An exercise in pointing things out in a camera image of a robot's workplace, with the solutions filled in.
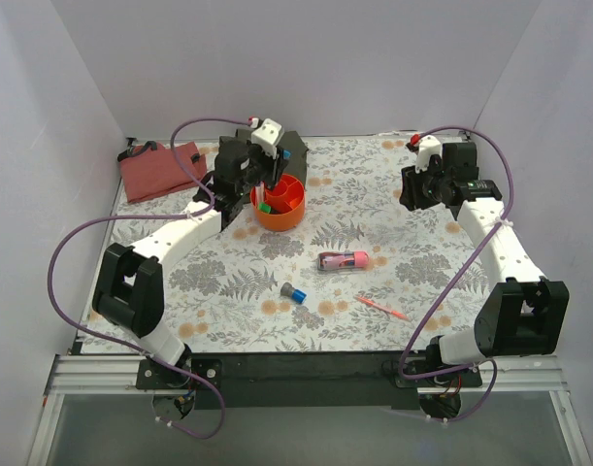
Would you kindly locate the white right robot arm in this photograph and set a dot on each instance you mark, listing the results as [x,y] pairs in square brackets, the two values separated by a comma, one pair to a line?
[524,312]

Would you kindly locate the olive green folded cloth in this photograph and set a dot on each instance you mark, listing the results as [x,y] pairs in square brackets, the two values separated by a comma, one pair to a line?
[291,140]

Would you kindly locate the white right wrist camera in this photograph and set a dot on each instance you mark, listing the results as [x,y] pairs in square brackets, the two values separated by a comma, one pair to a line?
[424,148]

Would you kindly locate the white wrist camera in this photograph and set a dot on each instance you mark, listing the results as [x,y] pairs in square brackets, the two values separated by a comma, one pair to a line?
[266,133]
[424,148]

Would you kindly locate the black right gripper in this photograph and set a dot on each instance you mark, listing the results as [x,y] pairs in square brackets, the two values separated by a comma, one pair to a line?
[411,187]

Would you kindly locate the aluminium frame rail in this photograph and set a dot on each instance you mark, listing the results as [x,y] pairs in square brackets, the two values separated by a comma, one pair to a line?
[112,374]

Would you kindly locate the pink clear pencil case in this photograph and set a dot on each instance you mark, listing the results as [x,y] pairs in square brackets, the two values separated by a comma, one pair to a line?
[341,261]

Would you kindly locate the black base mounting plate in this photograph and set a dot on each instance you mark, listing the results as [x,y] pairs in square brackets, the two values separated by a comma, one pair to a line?
[309,379]

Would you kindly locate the orange pen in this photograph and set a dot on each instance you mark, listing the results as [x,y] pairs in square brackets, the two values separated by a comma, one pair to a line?
[370,303]

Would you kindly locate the black highlighter green cap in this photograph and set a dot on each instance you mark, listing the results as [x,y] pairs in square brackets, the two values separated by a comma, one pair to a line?
[264,208]

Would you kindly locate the orange round divided container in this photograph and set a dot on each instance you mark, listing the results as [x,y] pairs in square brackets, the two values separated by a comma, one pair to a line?
[287,201]

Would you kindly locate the white pen pink cap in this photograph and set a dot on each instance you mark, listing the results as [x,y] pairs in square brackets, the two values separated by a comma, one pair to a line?
[260,193]

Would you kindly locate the grey blue short marker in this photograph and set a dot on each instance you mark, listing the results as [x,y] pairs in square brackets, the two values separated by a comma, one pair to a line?
[289,291]

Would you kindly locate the floral patterned table mat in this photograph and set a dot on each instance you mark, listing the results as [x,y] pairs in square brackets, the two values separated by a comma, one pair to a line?
[225,295]

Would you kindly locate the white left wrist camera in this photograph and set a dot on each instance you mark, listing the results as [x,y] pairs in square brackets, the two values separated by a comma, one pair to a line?
[266,133]

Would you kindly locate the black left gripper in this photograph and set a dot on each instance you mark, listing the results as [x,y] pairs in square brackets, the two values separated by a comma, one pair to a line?
[269,171]

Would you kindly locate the red pouch with black strap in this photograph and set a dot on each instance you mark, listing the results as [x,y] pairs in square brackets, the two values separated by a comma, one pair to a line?
[151,171]

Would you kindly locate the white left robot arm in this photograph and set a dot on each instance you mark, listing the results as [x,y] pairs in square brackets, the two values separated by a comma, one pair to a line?
[130,293]

